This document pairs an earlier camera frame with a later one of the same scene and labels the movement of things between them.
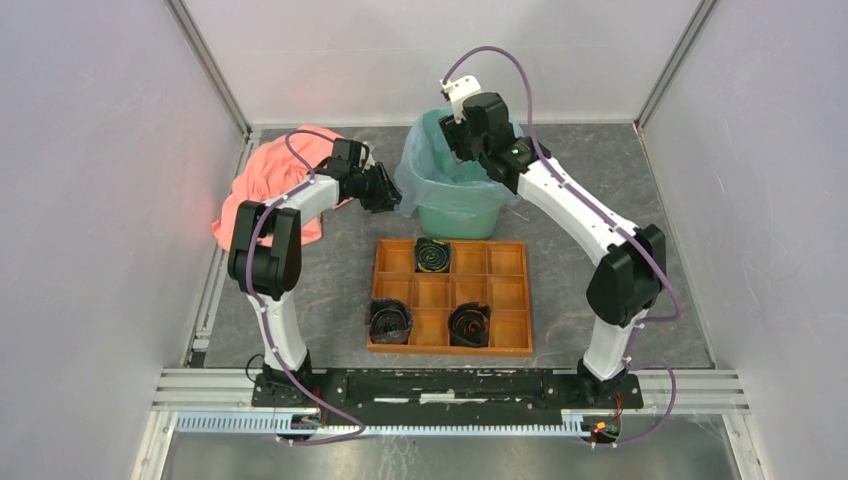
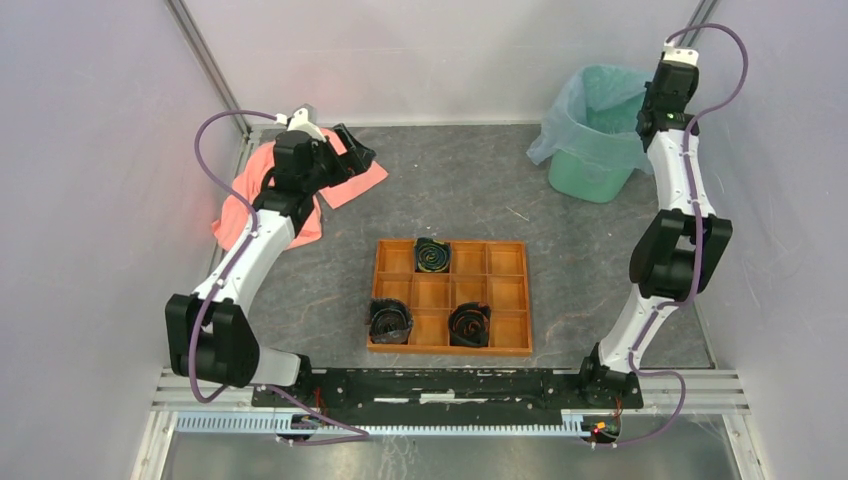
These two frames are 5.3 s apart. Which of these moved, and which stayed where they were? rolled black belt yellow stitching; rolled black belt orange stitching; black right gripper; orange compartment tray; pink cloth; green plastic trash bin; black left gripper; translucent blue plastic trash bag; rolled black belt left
Moved: black left gripper; translucent blue plastic trash bag; black right gripper; green plastic trash bin
Stayed: orange compartment tray; pink cloth; rolled black belt orange stitching; rolled black belt yellow stitching; rolled black belt left
